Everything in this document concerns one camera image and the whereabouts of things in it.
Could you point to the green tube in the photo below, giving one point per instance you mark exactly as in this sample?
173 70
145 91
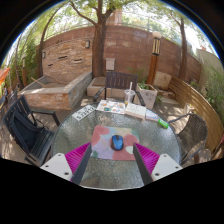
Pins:
163 123

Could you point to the dark wall light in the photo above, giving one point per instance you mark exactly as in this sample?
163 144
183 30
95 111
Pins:
44 54
87 44

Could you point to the beige stone slab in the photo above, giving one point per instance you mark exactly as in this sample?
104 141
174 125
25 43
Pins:
162 80

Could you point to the open white book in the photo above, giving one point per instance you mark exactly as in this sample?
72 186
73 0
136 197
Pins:
136 110

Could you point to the black metal chair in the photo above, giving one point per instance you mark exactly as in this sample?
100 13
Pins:
28 133

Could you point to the wooden garden lamp post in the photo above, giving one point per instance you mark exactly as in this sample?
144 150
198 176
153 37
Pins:
154 63

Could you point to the grey wicker chair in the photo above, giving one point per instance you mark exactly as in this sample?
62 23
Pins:
193 131

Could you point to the concrete planter with plant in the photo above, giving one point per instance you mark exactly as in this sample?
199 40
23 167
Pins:
148 96

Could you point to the raised stone garden bed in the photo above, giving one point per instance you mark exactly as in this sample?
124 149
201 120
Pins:
50 96

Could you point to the white wall box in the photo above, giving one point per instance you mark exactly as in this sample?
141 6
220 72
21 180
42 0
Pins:
110 64

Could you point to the thick forked tree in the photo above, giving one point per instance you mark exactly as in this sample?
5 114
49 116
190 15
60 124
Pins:
99 46

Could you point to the clear plastic cup with straw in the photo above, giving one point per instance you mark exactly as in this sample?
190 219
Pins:
129 96

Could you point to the thin blue booklet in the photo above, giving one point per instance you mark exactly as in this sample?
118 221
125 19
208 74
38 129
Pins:
152 115

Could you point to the floral pink mouse pad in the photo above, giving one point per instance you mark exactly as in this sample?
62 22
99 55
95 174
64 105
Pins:
101 143

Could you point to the blue computer mouse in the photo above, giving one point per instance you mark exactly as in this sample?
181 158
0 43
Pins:
117 142

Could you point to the curved wooden slat bench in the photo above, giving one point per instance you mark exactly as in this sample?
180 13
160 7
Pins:
200 103

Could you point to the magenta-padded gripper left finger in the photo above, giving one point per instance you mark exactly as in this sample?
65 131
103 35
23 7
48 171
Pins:
60 163

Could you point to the dark slatted wooden chair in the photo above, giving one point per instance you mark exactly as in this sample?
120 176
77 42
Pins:
120 80

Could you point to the illustrated picture sheet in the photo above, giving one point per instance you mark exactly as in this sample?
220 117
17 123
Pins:
110 106

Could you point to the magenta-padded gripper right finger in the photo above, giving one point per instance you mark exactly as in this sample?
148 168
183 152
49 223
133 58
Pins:
164 164

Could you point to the slim tree trunk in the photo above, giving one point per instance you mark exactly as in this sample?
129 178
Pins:
183 53

